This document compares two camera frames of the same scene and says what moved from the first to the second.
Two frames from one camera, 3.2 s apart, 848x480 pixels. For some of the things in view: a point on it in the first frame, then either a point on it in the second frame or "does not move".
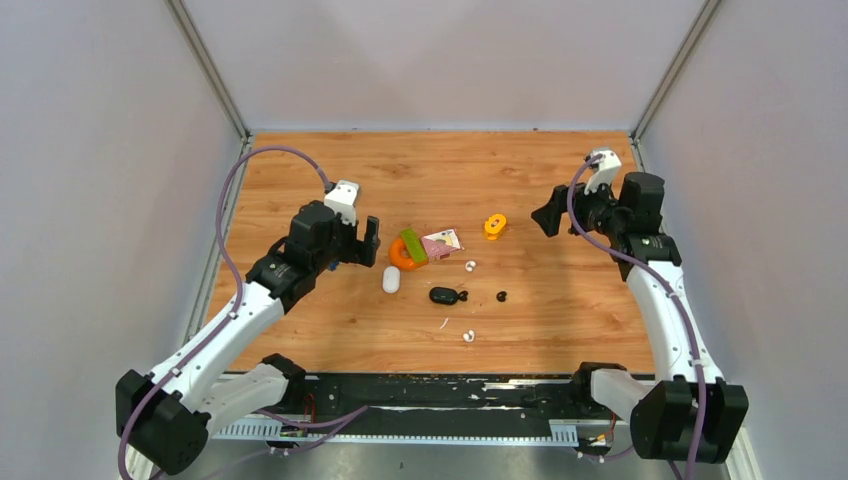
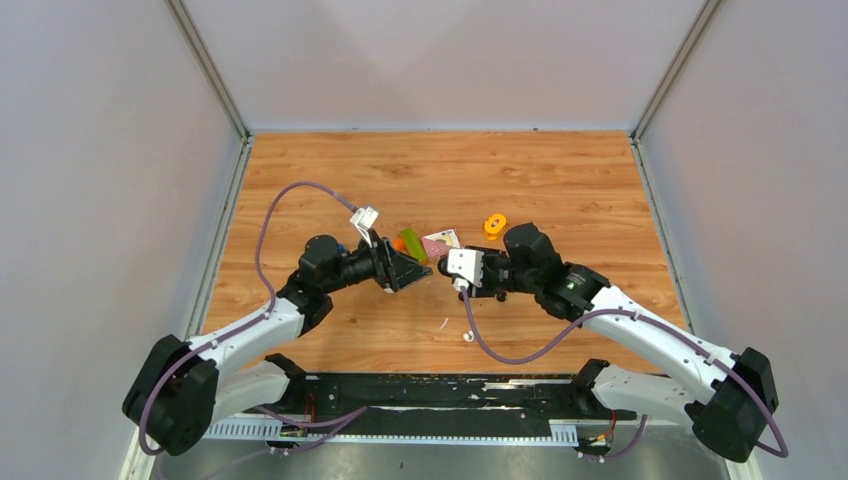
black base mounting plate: (441, 397) does not move
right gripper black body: (594, 211) to (497, 275)
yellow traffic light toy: (493, 225) does not move
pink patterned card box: (441, 244) does not move
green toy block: (414, 245) does not move
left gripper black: (361, 252) to (394, 269)
